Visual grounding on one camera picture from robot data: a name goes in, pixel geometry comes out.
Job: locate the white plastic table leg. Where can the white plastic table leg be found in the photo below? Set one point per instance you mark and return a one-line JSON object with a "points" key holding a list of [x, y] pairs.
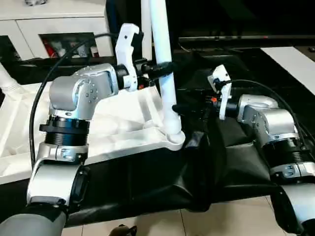
{"points": [[167, 93], [8, 81], [147, 32]]}

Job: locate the white plastic table top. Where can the white plastic table top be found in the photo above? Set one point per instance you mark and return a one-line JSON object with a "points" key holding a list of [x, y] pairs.
{"points": [[123, 127]]}

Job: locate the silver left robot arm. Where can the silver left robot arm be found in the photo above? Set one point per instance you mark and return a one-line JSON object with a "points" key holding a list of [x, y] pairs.
{"points": [[81, 88]]}

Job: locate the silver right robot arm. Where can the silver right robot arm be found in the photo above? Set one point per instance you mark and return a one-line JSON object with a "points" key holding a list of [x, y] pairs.
{"points": [[270, 123]]}

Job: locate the black table mat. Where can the black table mat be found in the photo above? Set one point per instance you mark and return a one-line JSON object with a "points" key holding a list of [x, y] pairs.
{"points": [[160, 182]]}

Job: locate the white flat board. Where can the white flat board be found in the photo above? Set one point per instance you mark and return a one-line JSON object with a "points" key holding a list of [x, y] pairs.
{"points": [[292, 64]]}

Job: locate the white glass-door cabinet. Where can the white glass-door cabinet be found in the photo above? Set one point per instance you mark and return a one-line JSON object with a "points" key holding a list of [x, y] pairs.
{"points": [[61, 22]]}

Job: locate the red bottle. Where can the red bottle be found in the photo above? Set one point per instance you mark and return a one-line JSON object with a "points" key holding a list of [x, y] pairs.
{"points": [[48, 48]]}

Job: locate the clear glass ornament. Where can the clear glass ornament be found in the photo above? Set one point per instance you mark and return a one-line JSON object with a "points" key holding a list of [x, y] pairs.
{"points": [[35, 2]]}

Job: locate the dark robot foot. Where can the dark robot foot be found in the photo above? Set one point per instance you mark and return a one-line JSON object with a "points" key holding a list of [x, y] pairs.
{"points": [[123, 231]]}

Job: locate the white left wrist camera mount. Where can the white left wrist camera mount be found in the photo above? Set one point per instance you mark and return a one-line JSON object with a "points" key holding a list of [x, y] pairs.
{"points": [[125, 49]]}

